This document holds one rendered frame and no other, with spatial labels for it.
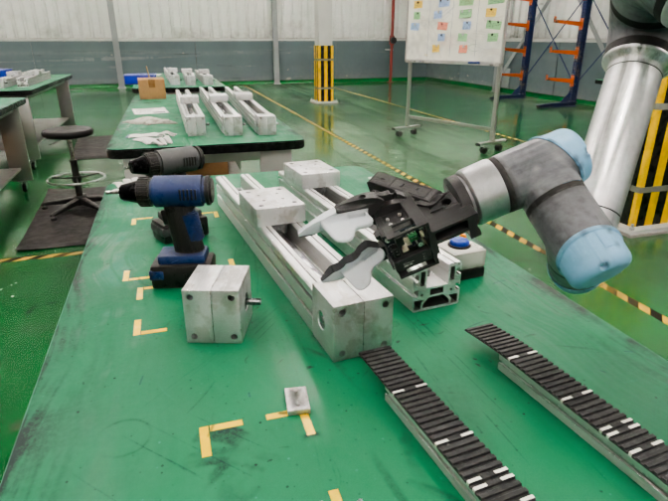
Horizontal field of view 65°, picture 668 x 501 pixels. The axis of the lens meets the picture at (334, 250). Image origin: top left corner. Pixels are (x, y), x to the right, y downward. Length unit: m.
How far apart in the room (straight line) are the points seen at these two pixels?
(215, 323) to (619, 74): 0.71
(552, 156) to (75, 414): 0.69
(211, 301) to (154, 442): 0.24
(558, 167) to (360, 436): 0.40
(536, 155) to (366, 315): 0.33
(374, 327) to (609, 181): 0.39
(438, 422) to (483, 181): 0.29
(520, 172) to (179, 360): 0.56
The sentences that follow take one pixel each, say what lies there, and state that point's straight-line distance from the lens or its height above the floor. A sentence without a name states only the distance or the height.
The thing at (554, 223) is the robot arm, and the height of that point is 1.04.
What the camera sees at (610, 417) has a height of 0.81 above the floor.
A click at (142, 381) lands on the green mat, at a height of 0.78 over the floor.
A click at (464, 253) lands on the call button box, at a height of 0.84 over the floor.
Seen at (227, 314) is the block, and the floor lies 0.83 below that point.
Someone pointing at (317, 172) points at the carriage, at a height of 0.90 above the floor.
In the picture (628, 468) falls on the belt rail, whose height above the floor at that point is 0.79.
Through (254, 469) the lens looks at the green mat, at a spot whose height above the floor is 0.78.
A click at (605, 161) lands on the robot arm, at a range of 0.82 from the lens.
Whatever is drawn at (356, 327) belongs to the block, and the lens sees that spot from 0.81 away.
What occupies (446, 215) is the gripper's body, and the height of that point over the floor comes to 1.04.
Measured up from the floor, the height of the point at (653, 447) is 0.81.
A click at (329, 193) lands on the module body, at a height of 0.85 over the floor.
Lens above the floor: 1.24
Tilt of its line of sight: 22 degrees down
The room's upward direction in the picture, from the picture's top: straight up
